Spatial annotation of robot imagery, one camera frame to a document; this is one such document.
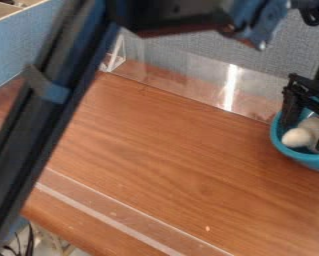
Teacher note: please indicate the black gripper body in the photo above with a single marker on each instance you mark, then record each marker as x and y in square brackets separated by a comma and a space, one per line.
[306, 90]

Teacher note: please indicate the white plush mushroom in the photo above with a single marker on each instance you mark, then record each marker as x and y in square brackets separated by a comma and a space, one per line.
[304, 135]

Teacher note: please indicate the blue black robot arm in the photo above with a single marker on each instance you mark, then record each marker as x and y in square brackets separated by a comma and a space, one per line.
[58, 79]

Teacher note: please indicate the blue plastic bowl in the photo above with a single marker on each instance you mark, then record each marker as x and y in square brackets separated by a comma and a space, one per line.
[302, 155]

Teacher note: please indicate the clear acrylic back barrier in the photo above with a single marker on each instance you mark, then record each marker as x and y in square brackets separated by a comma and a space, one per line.
[215, 83]

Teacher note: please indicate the clear acrylic barrier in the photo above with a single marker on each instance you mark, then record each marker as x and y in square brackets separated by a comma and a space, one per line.
[215, 83]
[129, 220]

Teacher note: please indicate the clear acrylic front barrier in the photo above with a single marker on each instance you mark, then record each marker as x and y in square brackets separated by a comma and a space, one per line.
[129, 220]

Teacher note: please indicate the blue partition with wooden top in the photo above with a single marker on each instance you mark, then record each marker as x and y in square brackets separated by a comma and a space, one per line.
[26, 21]

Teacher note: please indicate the clear acrylic corner bracket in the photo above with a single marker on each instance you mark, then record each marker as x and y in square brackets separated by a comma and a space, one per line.
[115, 57]

